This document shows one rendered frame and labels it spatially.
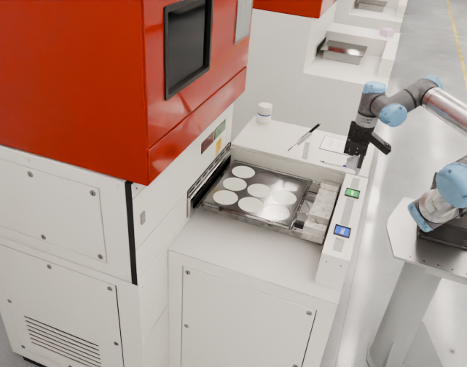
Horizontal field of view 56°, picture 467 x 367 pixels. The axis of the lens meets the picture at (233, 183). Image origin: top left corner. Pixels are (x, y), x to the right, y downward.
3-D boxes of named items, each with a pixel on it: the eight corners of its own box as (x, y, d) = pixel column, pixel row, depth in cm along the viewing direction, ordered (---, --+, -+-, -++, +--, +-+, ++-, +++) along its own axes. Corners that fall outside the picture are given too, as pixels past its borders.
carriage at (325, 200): (301, 238, 166) (302, 232, 164) (320, 189, 195) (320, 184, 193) (321, 245, 164) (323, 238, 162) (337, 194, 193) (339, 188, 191)
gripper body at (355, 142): (345, 145, 169) (352, 117, 162) (368, 151, 167) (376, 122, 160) (342, 154, 163) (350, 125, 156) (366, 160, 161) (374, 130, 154)
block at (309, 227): (302, 231, 165) (304, 225, 163) (304, 226, 167) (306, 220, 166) (323, 237, 163) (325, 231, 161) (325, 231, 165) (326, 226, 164)
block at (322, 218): (307, 219, 171) (308, 213, 169) (309, 214, 174) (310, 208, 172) (327, 225, 169) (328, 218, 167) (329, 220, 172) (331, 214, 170)
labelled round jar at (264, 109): (254, 123, 220) (256, 105, 215) (258, 118, 225) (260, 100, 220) (267, 126, 218) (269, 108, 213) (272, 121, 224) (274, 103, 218)
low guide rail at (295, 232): (203, 210, 181) (203, 204, 179) (205, 207, 182) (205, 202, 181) (323, 245, 168) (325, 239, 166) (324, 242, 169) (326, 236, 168)
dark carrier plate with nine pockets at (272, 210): (204, 202, 173) (204, 201, 172) (234, 162, 200) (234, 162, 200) (288, 226, 164) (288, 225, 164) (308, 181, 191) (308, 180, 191)
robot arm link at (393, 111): (416, 97, 138) (395, 84, 147) (385, 115, 138) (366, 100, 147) (420, 116, 143) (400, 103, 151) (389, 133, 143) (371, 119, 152)
